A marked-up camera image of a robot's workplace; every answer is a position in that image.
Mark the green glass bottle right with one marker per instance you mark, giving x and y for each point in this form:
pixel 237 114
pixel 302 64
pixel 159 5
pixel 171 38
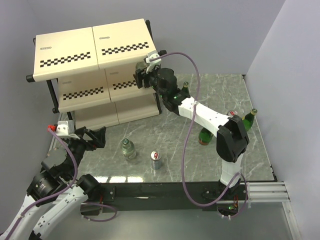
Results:
pixel 248 119

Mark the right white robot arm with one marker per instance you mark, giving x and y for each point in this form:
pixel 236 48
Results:
pixel 231 137

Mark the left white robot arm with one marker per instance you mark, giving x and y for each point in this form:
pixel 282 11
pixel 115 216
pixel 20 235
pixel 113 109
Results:
pixel 55 191

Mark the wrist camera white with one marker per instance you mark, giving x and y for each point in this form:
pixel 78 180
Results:
pixel 63 128
pixel 152 61

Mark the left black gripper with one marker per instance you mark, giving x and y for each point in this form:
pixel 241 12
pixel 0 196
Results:
pixel 98 137

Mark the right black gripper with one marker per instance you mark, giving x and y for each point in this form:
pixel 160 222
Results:
pixel 145 76

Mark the green glass bottle middle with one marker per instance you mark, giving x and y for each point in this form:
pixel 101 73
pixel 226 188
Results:
pixel 205 136

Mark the clear soda water bottle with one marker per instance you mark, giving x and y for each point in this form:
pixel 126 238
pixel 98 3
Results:
pixel 128 149
pixel 141 66

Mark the silver energy drink can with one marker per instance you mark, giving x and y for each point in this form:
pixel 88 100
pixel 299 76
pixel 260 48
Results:
pixel 156 161

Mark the green glass bottle back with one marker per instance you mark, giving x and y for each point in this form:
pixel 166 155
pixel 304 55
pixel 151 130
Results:
pixel 185 87

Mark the aluminium rail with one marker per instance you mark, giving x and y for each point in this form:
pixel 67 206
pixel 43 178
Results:
pixel 263 192

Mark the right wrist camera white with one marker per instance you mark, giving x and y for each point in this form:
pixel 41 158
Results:
pixel 152 61

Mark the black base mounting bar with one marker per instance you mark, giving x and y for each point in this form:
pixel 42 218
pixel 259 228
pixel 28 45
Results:
pixel 149 196

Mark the green glass bottle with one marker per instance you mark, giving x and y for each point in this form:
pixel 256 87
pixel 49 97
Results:
pixel 205 136
pixel 248 119
pixel 185 87

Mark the blue energy drink can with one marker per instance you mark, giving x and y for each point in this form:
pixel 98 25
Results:
pixel 232 113

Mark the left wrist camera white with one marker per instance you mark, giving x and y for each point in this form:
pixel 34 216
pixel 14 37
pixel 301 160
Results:
pixel 63 128

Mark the beige three-tier shelf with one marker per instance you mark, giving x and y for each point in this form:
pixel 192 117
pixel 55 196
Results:
pixel 90 73

